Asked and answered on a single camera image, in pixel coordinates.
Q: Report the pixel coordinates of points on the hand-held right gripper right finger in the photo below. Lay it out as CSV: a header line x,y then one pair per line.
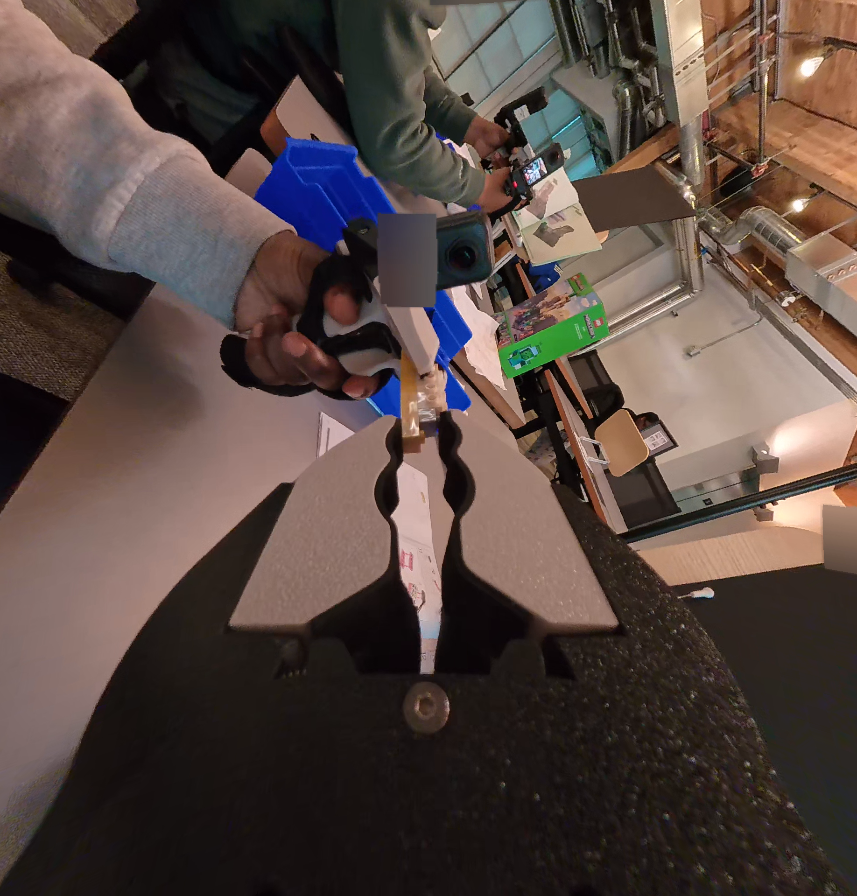
x,y
526,546

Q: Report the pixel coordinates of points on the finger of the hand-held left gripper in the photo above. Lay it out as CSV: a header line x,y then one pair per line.
x,y
418,336

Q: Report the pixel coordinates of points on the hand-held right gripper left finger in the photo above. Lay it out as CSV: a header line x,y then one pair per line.
x,y
323,546

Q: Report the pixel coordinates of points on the white toy brick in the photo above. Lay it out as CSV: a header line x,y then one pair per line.
x,y
432,399

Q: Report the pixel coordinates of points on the narrow yellow toy plate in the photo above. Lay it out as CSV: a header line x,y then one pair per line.
x,y
411,420

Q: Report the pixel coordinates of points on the person's left forearm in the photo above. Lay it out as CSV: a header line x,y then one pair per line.
x,y
85,140

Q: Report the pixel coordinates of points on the another person's forearm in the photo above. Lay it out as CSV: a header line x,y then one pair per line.
x,y
400,126
453,105

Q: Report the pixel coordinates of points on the grey desk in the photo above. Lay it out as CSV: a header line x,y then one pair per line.
x,y
120,490

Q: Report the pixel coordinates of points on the person's left hand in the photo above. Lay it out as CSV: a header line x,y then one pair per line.
x,y
274,280

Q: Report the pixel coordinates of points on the white paper sheet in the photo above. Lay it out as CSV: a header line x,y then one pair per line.
x,y
481,336

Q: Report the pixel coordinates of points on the open picture booklet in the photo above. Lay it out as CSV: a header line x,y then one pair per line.
x,y
561,231

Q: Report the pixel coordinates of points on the toy instruction booklet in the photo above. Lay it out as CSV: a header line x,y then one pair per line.
x,y
420,504

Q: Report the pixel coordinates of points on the green toy box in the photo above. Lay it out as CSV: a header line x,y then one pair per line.
x,y
540,329

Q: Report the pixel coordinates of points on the tan chair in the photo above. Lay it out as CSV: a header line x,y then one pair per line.
x,y
624,441

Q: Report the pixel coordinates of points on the blue plastic bin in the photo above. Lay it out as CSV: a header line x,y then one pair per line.
x,y
316,182

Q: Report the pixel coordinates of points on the black box with label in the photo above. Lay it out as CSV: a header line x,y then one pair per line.
x,y
656,434

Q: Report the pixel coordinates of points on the black flat panel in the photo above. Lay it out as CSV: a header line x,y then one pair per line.
x,y
631,199

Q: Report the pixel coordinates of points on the black pole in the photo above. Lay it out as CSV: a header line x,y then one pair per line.
x,y
750,498

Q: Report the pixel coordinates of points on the ceiling lamp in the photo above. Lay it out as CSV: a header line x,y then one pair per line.
x,y
811,66
798,206

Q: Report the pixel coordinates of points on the silver upright air duct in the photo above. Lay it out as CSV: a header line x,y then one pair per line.
x,y
680,70

